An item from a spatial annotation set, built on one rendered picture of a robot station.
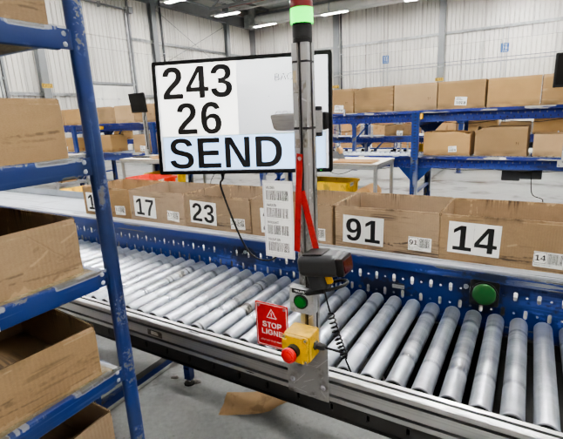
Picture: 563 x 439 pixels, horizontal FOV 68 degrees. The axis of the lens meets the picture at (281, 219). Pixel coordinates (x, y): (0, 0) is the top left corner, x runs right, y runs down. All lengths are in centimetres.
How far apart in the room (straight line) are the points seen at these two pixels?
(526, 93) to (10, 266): 572
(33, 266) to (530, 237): 133
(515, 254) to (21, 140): 136
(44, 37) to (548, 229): 137
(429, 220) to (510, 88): 456
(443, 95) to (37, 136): 562
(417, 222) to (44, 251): 117
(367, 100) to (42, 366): 586
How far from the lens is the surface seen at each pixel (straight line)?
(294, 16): 99
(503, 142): 575
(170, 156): 120
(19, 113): 76
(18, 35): 74
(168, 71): 121
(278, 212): 103
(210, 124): 116
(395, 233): 157
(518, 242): 152
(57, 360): 84
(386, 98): 625
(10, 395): 82
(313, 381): 118
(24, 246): 77
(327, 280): 98
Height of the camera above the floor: 140
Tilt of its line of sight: 14 degrees down
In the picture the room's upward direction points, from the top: 3 degrees counter-clockwise
